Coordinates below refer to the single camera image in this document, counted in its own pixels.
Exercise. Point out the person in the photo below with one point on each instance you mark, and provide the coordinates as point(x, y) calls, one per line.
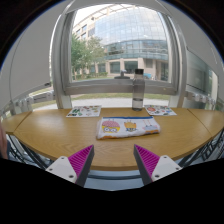
point(3, 143)

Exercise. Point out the white sticker sheet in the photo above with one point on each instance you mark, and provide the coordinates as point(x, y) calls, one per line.
point(84, 111)
point(160, 110)

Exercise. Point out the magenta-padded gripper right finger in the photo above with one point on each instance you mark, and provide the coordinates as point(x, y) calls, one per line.
point(160, 166)

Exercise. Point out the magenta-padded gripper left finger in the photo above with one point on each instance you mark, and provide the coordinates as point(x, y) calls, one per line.
point(66, 168)

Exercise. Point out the white radiator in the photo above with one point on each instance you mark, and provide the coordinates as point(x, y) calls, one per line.
point(200, 97)
point(25, 103)

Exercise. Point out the clear grey water bottle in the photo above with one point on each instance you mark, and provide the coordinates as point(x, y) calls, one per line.
point(138, 91)

